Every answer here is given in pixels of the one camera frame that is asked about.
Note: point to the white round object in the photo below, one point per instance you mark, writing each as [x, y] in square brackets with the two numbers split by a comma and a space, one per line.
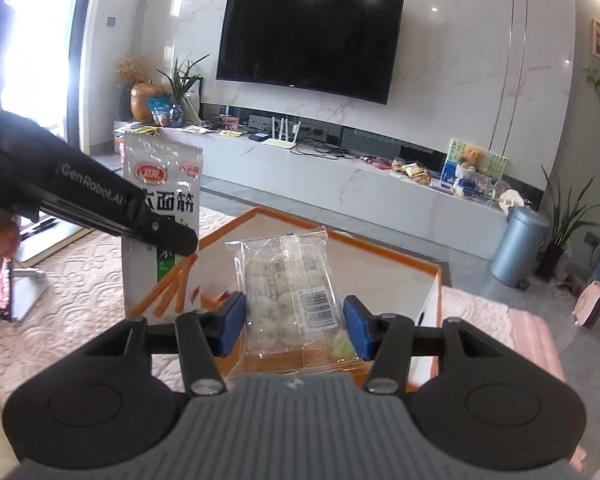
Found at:
[511, 199]

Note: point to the black curved television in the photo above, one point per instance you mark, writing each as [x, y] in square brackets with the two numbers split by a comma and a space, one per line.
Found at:
[310, 40]

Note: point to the white gluten strip packet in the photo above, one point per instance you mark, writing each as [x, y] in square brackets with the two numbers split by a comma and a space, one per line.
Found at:
[160, 195]

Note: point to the green plant in glass vase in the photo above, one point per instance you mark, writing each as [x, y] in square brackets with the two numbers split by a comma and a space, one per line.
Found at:
[180, 90]

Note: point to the teddy bear picture card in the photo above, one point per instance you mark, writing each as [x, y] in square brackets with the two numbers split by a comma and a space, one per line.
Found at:
[490, 175]

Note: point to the clear packet of white balls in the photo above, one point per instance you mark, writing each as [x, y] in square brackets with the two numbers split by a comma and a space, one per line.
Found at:
[275, 280]

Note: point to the white router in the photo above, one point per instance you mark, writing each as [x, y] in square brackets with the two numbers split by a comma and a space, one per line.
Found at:
[280, 142]

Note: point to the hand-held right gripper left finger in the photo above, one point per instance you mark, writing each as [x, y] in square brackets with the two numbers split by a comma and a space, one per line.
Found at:
[232, 322]

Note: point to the white marble tv cabinet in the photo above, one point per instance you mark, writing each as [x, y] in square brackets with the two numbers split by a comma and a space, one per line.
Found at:
[330, 180]

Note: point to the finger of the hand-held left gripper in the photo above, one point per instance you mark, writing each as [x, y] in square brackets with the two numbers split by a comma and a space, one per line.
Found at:
[175, 237]

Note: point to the long-leaf plant in dark pot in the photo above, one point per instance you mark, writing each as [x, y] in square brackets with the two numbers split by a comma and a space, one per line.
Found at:
[560, 225]

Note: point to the black tablet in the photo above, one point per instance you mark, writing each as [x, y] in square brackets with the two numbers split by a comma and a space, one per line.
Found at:
[0, 295]

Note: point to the grey trash can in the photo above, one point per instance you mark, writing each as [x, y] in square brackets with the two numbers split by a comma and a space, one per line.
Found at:
[520, 245]

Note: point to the orange cardboard box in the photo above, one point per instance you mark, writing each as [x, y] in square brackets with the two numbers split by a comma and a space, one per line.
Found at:
[370, 260]

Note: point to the wall outlet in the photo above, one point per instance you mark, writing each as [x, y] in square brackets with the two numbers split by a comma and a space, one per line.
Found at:
[592, 238]

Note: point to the silver tablet stand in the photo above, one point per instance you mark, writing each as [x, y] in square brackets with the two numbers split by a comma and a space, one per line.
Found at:
[30, 290]

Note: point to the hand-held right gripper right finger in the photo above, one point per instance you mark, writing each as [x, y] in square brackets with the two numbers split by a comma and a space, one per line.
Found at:
[357, 327]

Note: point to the person's left hand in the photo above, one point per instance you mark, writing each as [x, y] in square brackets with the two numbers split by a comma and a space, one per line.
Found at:
[2, 240]

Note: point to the pink space heater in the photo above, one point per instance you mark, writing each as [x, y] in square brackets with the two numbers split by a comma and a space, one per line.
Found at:
[591, 305]

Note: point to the pile of wrapped snacks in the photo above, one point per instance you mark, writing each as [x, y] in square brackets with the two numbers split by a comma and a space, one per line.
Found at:
[410, 170]

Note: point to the dried flower bunch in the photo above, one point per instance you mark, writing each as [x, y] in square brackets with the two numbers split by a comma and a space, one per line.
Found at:
[130, 67]

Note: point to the blue snack bag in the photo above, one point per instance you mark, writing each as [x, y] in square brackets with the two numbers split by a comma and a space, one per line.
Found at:
[159, 110]

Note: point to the gold vase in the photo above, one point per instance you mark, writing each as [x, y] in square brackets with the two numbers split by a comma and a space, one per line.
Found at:
[145, 102]

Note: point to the pink patterned box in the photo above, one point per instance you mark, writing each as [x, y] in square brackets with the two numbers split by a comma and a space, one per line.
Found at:
[228, 122]

